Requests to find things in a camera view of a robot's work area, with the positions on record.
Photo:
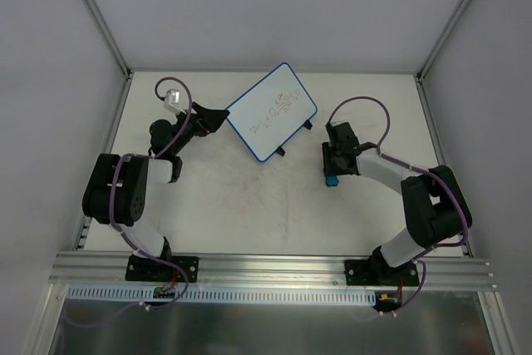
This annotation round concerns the aluminium corner frame post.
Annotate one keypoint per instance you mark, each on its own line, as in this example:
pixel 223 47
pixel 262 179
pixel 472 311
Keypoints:
pixel 450 26

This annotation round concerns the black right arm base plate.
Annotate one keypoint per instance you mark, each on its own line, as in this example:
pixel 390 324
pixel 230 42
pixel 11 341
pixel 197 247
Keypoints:
pixel 361 272

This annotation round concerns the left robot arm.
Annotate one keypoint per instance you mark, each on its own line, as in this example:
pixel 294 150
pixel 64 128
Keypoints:
pixel 116 191

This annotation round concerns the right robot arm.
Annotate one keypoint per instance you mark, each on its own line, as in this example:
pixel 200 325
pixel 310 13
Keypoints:
pixel 434 206

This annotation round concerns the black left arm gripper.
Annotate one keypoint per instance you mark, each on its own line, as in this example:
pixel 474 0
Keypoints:
pixel 199 117

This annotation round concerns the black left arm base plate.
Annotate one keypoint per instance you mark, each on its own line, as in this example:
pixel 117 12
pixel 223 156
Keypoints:
pixel 145 270

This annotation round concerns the white slotted cable duct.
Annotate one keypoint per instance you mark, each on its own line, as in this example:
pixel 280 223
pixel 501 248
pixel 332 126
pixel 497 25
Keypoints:
pixel 197 294

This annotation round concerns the aluminium front rail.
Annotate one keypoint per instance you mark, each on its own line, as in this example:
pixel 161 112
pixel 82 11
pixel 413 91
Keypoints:
pixel 271 271

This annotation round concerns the left aluminium corner post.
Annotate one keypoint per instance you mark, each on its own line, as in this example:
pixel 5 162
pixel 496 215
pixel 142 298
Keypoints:
pixel 107 36

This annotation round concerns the blue black whiteboard eraser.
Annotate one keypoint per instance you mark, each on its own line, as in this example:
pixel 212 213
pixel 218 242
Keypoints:
pixel 331 181

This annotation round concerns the blue framed whiteboard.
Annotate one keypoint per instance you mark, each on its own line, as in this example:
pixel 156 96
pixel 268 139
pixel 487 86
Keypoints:
pixel 270 112

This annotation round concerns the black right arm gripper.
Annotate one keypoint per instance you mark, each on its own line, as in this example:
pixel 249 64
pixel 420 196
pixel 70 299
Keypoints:
pixel 329 160

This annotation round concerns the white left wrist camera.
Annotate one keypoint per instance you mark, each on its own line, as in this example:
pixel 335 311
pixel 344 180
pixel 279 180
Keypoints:
pixel 172 101

